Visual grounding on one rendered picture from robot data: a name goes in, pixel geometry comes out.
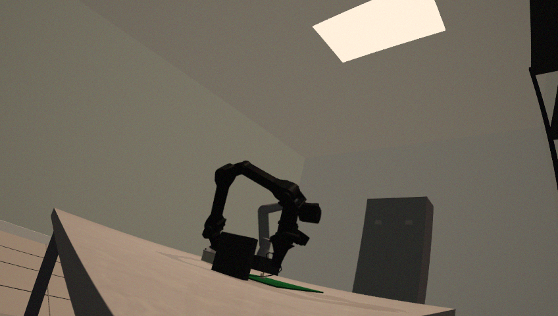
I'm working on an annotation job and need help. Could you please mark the green circuit board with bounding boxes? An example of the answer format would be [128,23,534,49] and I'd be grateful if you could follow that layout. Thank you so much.
[248,272,323,293]

